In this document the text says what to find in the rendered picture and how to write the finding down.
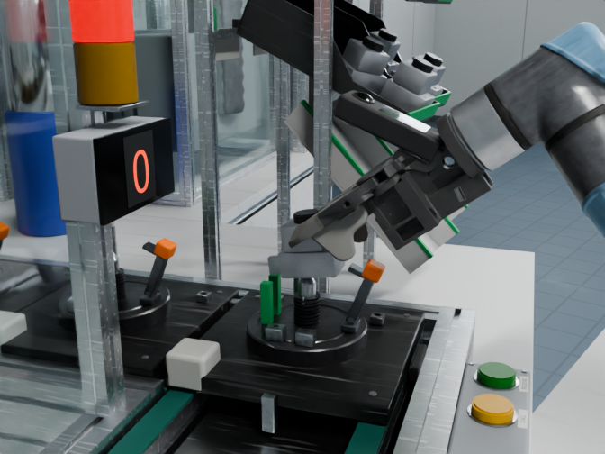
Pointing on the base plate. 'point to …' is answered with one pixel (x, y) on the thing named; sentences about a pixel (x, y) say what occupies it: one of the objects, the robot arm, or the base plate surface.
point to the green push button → (496, 375)
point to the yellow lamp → (105, 73)
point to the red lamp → (102, 21)
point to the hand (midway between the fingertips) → (302, 226)
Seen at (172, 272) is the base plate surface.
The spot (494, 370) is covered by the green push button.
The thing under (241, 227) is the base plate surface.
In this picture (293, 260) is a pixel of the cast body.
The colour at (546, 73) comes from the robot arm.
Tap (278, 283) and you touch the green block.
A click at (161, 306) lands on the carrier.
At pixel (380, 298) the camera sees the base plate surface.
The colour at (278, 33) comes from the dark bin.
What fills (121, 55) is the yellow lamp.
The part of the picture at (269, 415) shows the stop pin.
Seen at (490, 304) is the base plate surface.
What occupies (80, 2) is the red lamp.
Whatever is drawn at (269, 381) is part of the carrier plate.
